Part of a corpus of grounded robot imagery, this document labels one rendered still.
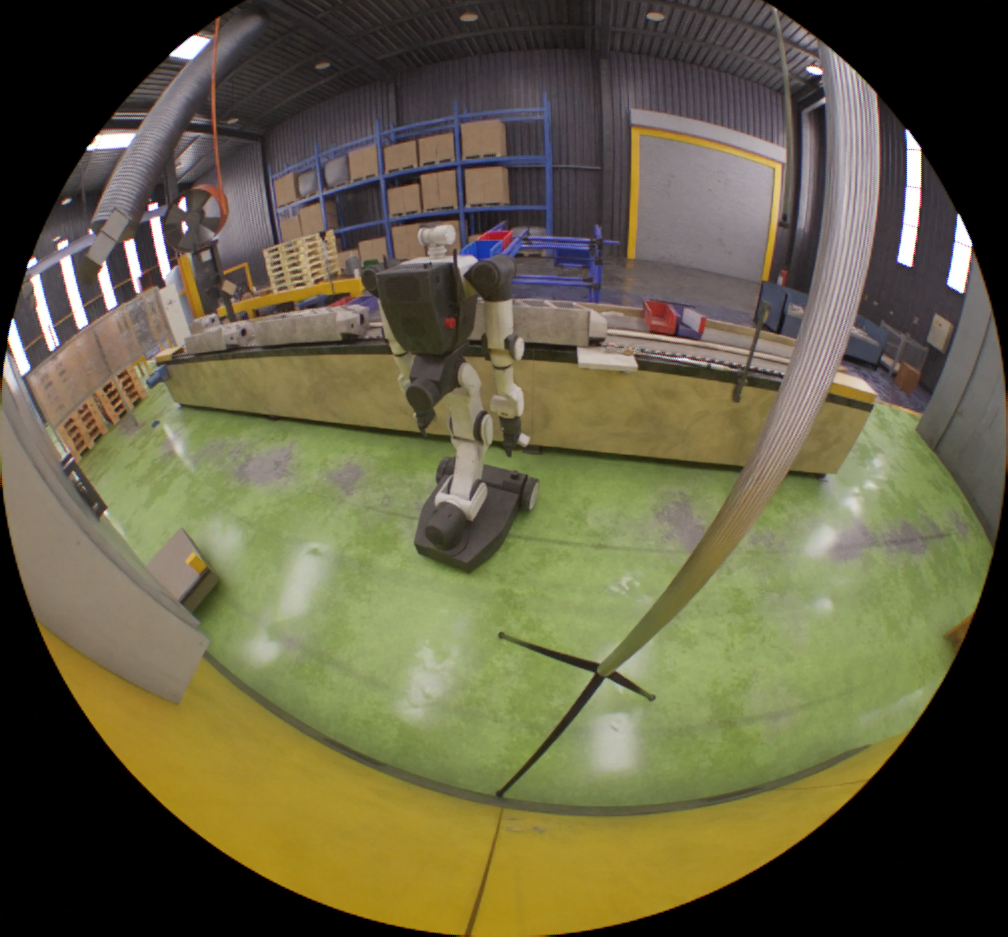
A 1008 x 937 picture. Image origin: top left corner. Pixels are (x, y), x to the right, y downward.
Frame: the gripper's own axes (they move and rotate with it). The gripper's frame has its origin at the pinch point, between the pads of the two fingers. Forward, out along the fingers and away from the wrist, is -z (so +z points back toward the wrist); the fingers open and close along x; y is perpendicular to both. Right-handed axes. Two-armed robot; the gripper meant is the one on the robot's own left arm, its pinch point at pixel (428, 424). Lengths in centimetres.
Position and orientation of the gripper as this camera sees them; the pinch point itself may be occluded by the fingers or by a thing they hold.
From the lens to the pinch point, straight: 165.8
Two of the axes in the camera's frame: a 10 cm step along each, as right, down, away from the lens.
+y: -9.3, -2.0, 3.1
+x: 3.5, -7.3, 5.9
